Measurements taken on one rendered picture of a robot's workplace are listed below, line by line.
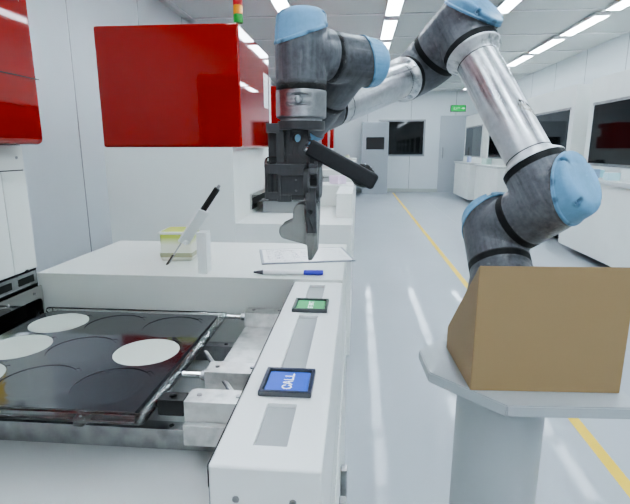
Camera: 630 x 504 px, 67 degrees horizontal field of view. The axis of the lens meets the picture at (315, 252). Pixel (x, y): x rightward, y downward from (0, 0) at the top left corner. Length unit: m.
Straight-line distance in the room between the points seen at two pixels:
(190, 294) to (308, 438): 0.58
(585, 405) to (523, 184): 0.38
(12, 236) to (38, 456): 0.46
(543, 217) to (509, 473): 0.46
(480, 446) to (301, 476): 0.60
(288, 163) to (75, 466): 0.50
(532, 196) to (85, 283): 0.87
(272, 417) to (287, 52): 0.48
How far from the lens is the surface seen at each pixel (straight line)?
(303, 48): 0.71
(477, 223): 0.98
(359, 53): 0.77
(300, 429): 0.47
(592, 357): 0.90
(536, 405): 0.85
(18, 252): 1.08
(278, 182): 0.71
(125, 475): 0.68
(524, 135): 0.96
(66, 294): 1.10
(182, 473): 0.67
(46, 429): 0.78
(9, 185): 1.06
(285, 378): 0.54
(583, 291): 0.86
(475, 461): 1.01
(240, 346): 0.84
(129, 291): 1.03
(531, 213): 0.91
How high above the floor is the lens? 1.21
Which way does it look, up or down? 12 degrees down
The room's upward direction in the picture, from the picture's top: straight up
